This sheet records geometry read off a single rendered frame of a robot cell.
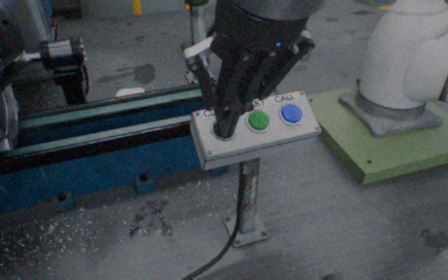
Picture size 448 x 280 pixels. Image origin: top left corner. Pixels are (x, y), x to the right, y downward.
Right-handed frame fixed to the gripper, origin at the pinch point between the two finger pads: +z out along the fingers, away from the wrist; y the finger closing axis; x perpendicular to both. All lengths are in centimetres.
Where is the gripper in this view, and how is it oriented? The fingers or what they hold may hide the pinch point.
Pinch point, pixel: (228, 114)
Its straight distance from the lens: 45.7
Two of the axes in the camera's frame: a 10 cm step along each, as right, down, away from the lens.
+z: -1.4, 4.3, 8.9
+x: 2.9, 8.8, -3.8
